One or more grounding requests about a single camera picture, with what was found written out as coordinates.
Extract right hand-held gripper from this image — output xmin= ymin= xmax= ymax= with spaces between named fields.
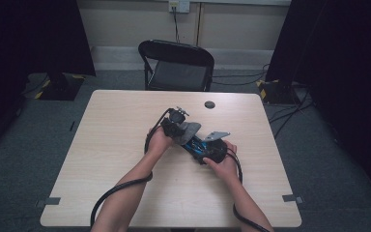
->
xmin=191 ymin=130 xmax=231 ymax=165

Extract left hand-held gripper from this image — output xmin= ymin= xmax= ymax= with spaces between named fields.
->
xmin=159 ymin=106 xmax=191 ymax=139

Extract person's right hand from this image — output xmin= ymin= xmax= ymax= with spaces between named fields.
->
xmin=202 ymin=140 xmax=240 ymax=185

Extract person's left hand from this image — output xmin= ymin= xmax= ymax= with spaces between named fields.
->
xmin=146 ymin=127 xmax=175 ymax=159

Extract black folding chair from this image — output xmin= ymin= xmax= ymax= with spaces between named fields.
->
xmin=137 ymin=39 xmax=215 ymax=93

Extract black stand base striped tape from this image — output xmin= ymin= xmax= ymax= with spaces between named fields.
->
xmin=256 ymin=78 xmax=301 ymax=105
xmin=38 ymin=72 xmax=86 ymax=102

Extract grey tape marker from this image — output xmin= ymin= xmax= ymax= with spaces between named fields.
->
xmin=35 ymin=196 xmax=62 ymax=208
xmin=282 ymin=193 xmax=303 ymax=204

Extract black curtain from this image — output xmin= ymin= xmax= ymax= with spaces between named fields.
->
xmin=265 ymin=0 xmax=371 ymax=204
xmin=0 ymin=0 xmax=97 ymax=159

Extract right hand-held gripper black cable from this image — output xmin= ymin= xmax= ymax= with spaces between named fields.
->
xmin=226 ymin=151 xmax=271 ymax=232

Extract hand-held gripper black cable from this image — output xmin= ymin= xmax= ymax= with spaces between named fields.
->
xmin=226 ymin=151 xmax=271 ymax=232
xmin=90 ymin=107 xmax=175 ymax=230

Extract black floor cables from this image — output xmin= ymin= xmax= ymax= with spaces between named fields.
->
xmin=212 ymin=63 xmax=315 ymax=139

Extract left hand-held gripper black cable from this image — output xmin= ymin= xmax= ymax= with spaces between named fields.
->
xmin=90 ymin=107 xmax=175 ymax=230

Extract black outlet power cable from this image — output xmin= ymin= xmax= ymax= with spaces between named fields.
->
xmin=172 ymin=6 xmax=181 ymax=44

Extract thin brown wall cable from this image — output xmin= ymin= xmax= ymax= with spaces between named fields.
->
xmin=195 ymin=2 xmax=204 ymax=46

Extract white wall outlet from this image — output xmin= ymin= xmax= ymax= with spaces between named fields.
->
xmin=168 ymin=0 xmax=191 ymax=14

